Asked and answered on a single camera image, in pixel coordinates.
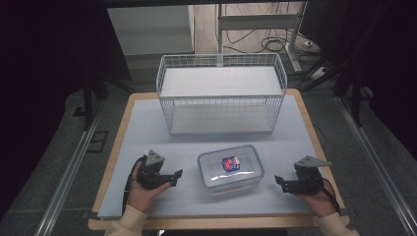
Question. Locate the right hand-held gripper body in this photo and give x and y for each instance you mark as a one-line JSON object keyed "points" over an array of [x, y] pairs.
{"points": [[309, 178]]}

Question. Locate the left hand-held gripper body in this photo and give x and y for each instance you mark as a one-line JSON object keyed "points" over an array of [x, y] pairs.
{"points": [[151, 170]]}

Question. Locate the person's right hand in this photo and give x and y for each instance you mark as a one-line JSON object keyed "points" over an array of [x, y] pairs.
{"points": [[319, 203]]}

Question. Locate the person's left hand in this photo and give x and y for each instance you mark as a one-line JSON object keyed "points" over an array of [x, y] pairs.
{"points": [[142, 196]]}

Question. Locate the light blue table mat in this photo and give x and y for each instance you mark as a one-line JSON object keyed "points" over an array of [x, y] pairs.
{"points": [[190, 203]]}

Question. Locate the clear plastic lidded food container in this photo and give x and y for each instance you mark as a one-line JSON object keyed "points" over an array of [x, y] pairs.
{"points": [[229, 168]]}

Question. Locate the wooden table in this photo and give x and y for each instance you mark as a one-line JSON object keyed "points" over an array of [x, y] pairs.
{"points": [[209, 223]]}

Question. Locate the black metal stand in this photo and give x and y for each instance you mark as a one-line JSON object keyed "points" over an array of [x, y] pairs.
{"points": [[355, 91], [88, 98]]}

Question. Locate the white power strip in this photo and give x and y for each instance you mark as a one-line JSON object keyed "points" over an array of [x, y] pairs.
{"points": [[317, 73]]}

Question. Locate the dark curtain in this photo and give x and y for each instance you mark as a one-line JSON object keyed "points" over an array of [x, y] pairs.
{"points": [[42, 82], [387, 59]]}

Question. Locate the white board panel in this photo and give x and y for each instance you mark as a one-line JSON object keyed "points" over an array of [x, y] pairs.
{"points": [[150, 29]]}

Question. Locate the black floor bracket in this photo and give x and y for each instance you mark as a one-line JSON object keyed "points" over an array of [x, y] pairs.
{"points": [[97, 141]]}

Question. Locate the metal floor rail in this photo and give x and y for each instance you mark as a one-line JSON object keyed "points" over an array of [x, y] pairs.
{"points": [[377, 160], [70, 173]]}

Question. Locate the white metal desk frame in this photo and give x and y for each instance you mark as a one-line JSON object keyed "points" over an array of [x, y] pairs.
{"points": [[259, 21]]}

